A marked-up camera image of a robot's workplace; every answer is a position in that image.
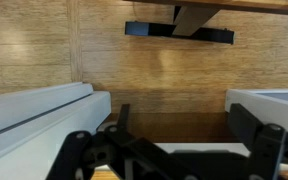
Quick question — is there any white cabinet left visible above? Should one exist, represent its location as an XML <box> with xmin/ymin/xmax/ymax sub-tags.
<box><xmin>0</xmin><ymin>82</ymin><xmax>112</xmax><ymax>180</ymax></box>

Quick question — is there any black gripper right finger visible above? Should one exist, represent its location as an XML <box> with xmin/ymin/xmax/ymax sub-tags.
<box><xmin>228</xmin><ymin>103</ymin><xmax>288</xmax><ymax>180</ymax></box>

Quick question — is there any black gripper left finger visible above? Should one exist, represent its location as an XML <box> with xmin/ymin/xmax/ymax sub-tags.
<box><xmin>45</xmin><ymin>103</ymin><xmax>198</xmax><ymax>180</ymax></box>

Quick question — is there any white box with grey top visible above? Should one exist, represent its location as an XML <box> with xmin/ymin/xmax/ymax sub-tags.
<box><xmin>225</xmin><ymin>88</ymin><xmax>288</xmax><ymax>135</ymax></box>

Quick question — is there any black table leg bracket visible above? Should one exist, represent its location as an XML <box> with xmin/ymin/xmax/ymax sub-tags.
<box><xmin>123</xmin><ymin>0</ymin><xmax>288</xmax><ymax>45</ymax></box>

